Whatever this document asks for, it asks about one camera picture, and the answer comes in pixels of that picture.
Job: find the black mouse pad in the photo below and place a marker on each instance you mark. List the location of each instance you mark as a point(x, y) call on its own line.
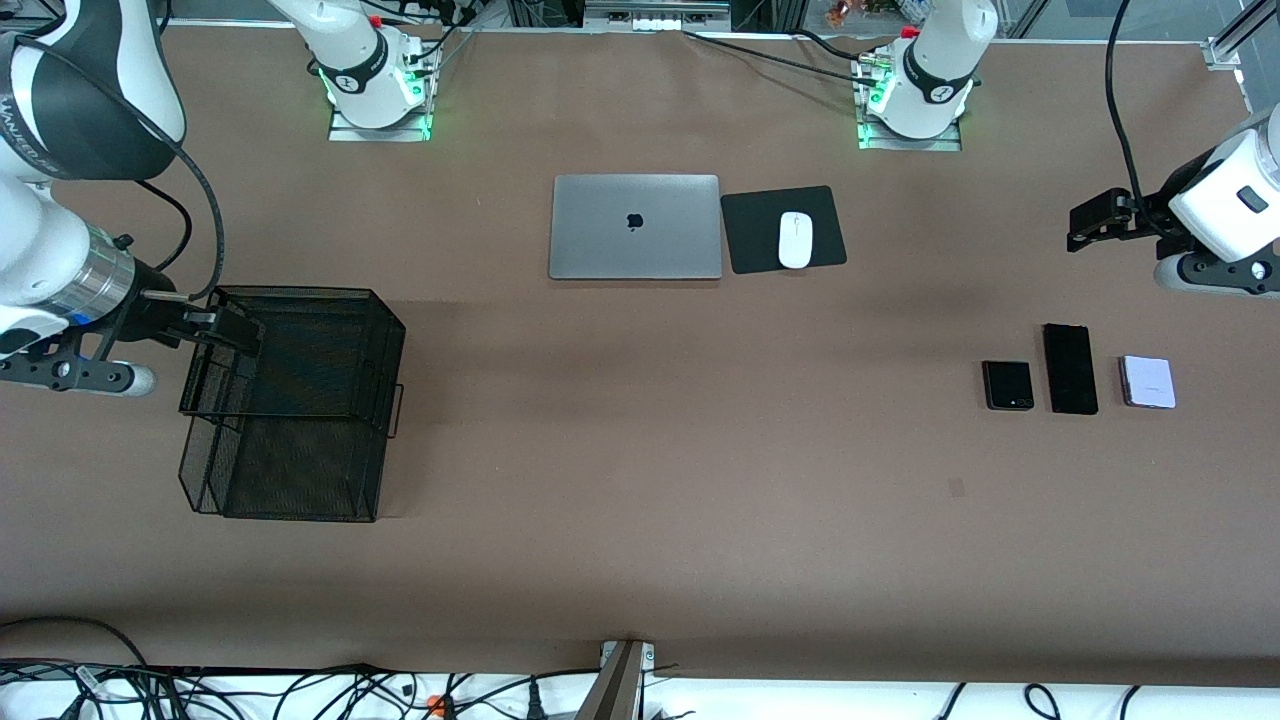
point(750, 235)

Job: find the silver closed laptop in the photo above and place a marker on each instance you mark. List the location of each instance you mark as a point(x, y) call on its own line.
point(600, 240)

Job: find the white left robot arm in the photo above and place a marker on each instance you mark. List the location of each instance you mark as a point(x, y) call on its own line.
point(935, 60)

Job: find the white computer mouse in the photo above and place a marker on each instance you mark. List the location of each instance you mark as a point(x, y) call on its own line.
point(796, 240)

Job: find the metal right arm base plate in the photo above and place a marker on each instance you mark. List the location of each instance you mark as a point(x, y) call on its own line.
point(380, 135)

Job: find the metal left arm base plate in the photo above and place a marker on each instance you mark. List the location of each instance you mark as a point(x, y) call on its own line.
point(910, 145)

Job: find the white power strip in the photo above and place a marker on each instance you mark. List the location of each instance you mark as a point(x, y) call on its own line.
point(655, 20)

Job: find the lavender flip phone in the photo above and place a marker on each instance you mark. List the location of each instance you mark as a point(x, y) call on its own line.
point(1148, 382)

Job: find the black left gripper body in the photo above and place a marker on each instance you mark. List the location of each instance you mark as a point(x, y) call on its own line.
point(1143, 214)

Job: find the aluminium frame corner profile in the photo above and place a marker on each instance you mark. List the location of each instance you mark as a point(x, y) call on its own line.
point(1225, 50)

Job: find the copper coloured part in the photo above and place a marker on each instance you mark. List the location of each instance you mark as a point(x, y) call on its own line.
point(840, 12)

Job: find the long black smartphone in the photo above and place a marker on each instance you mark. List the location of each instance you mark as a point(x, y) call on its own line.
point(1070, 370)

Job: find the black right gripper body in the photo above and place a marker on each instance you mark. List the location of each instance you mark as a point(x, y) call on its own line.
point(150, 311)

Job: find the small black flip phone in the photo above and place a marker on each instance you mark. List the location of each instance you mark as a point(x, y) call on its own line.
point(1008, 385)

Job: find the grey metal camera post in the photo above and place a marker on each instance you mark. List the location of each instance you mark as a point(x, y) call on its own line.
point(615, 690)

